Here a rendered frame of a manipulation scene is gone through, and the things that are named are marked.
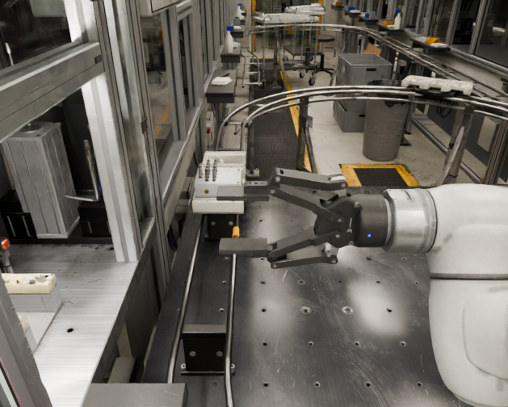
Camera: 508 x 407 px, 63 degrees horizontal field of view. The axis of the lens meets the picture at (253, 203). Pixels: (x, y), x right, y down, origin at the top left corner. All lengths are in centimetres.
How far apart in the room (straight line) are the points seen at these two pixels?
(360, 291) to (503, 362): 62
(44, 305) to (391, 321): 77
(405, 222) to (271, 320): 57
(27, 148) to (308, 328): 72
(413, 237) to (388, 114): 301
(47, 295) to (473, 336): 65
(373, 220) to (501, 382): 24
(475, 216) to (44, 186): 77
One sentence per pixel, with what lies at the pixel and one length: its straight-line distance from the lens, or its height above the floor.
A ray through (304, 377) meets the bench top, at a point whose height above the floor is 68.
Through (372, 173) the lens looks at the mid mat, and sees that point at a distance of 346.
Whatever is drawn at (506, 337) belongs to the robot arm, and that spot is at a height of 106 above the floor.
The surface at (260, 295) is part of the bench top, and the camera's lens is 112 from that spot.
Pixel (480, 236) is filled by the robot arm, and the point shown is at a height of 114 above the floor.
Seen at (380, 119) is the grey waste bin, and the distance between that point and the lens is 358.
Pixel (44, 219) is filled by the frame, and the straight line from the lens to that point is 98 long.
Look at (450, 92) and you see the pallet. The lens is 265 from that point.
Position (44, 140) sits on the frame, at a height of 115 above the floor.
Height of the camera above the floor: 143
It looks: 29 degrees down
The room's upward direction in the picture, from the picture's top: straight up
